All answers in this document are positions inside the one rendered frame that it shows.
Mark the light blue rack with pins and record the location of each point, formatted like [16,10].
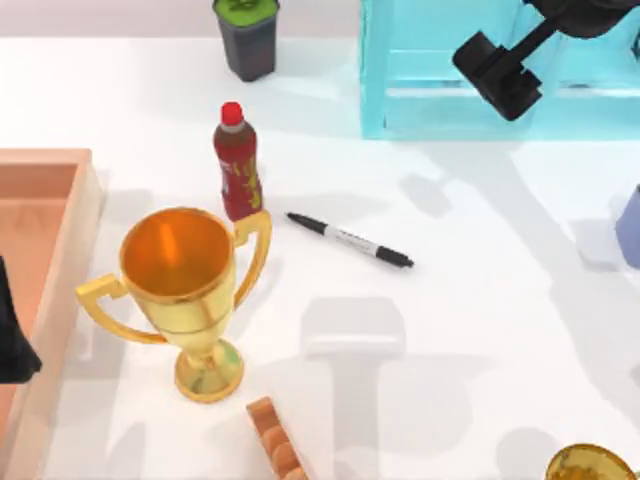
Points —
[425,70]

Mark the pale lilac container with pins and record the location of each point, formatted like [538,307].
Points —
[630,230]

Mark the black and white marker pen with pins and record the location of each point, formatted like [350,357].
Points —
[350,241]

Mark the dark grey plant pot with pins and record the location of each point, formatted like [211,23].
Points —
[247,45]

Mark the red bottle with red cap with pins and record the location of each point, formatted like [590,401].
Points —
[240,170]

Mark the large gold trophy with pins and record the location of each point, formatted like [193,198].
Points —
[180,280]

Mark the brown bread loaf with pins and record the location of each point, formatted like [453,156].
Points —
[275,440]

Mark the shallow salmon-coloured box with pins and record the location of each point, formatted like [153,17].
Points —
[55,240]

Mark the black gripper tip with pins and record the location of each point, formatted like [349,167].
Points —
[15,340]

